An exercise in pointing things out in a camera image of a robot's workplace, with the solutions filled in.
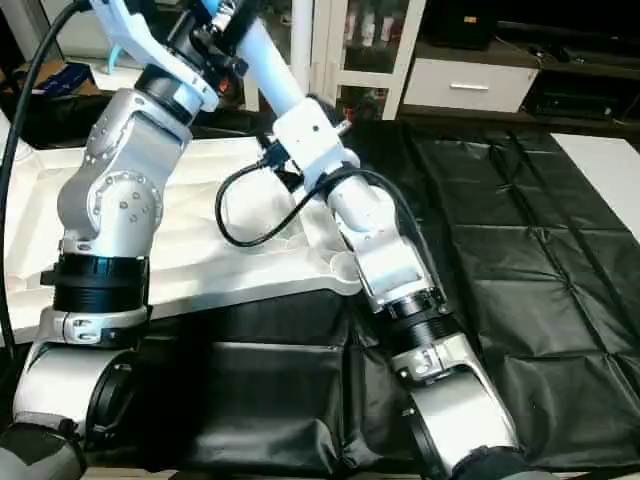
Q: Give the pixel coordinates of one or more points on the white plastic table leg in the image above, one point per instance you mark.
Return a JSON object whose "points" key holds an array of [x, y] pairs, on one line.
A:
{"points": [[270, 65]]}

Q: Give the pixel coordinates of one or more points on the white plastic table top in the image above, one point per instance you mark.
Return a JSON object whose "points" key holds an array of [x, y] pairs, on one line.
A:
{"points": [[230, 230]]}

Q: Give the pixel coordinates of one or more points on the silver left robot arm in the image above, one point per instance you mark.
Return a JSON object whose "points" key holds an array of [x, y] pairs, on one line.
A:
{"points": [[110, 230]]}

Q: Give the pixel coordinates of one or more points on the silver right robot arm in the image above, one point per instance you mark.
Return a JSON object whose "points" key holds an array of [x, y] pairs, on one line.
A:
{"points": [[400, 270]]}

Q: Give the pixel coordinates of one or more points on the light blue plastic object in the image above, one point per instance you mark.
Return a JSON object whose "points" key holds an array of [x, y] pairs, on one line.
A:
{"points": [[115, 55]]}

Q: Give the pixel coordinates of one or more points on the white glass door cabinet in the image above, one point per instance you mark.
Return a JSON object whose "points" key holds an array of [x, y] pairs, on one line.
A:
{"points": [[350, 45]]}

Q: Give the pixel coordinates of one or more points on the brown cardboard box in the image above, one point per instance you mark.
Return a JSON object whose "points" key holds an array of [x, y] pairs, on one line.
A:
{"points": [[55, 78]]}

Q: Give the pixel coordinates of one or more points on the white drawer unit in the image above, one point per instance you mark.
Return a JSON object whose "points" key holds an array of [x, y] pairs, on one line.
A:
{"points": [[470, 85]]}

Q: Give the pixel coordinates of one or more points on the black work mat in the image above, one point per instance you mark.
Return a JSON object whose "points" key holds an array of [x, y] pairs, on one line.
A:
{"points": [[520, 280]]}

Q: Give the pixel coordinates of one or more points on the dark low media cabinet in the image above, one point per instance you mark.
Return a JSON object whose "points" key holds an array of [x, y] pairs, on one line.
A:
{"points": [[585, 85]]}

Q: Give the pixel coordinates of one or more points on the white flat board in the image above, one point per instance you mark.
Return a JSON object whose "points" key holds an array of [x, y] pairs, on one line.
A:
{"points": [[600, 180]]}

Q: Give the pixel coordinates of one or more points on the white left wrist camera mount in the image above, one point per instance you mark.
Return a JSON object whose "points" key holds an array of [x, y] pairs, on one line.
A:
{"points": [[150, 45]]}

